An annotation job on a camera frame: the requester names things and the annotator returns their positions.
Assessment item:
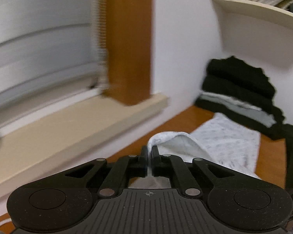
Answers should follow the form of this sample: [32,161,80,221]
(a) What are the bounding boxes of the white patterned pants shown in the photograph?
[128,112,262,189]

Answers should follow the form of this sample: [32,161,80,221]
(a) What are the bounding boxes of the beaded blind chain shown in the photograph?
[91,0,108,89]

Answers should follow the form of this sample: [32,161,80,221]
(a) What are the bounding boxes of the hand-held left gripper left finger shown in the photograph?
[65,146,148,197]

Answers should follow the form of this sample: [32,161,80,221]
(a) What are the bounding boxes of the large black flat garment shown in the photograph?
[194,97,293,141]

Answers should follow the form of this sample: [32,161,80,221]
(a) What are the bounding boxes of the wooden window frame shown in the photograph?
[103,0,154,107]

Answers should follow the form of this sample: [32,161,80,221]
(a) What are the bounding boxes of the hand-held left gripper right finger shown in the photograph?
[151,146,235,197]

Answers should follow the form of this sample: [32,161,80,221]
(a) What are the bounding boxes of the grey folded garment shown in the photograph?
[202,95,277,128]

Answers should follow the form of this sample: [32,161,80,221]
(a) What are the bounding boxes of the beige window sill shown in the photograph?
[0,93,169,196]

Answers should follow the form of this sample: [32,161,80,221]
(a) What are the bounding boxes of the small white patterned folded garment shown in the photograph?
[200,91,268,112]

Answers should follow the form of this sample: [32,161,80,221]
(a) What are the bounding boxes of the grey window blind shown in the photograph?
[0,0,108,128]

